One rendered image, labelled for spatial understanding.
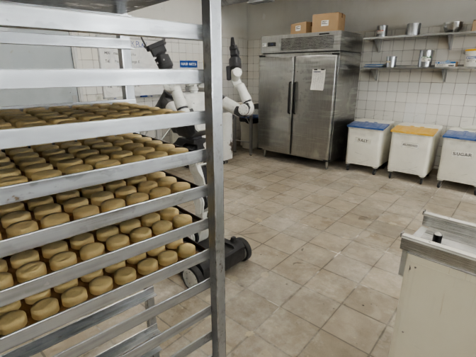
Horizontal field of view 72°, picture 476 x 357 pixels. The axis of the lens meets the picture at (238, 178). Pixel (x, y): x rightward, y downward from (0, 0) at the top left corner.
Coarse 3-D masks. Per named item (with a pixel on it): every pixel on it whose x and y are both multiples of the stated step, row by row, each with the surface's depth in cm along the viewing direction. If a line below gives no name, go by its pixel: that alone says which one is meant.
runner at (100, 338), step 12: (192, 288) 86; (204, 288) 89; (168, 300) 81; (180, 300) 84; (144, 312) 77; (156, 312) 80; (120, 324) 74; (132, 324) 76; (96, 336) 70; (108, 336) 72; (72, 348) 67; (84, 348) 69
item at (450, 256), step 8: (408, 240) 127; (416, 240) 125; (424, 240) 125; (400, 248) 130; (408, 248) 128; (416, 248) 126; (424, 248) 124; (432, 248) 122; (440, 248) 120; (448, 248) 119; (424, 256) 125; (432, 256) 123; (440, 256) 121; (448, 256) 119; (456, 256) 117; (464, 256) 115; (472, 256) 114; (448, 264) 119; (456, 264) 118; (464, 264) 116; (472, 264) 114; (472, 272) 114
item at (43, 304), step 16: (144, 256) 85; (160, 256) 84; (176, 256) 84; (96, 272) 77; (112, 272) 80; (128, 272) 77; (144, 272) 79; (64, 288) 73; (80, 288) 72; (96, 288) 72; (112, 288) 75; (16, 304) 67; (32, 304) 69; (48, 304) 67; (64, 304) 68; (0, 320) 62; (16, 320) 62; (32, 320) 65; (0, 336) 61
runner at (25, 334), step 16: (192, 256) 83; (208, 256) 87; (160, 272) 78; (176, 272) 81; (128, 288) 73; (80, 304) 66; (96, 304) 68; (48, 320) 62; (64, 320) 65; (16, 336) 59; (32, 336) 61; (0, 352) 58
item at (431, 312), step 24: (432, 240) 131; (456, 240) 137; (408, 264) 129; (432, 264) 122; (408, 288) 131; (432, 288) 124; (456, 288) 118; (408, 312) 133; (432, 312) 126; (456, 312) 120; (408, 336) 135; (432, 336) 128; (456, 336) 122
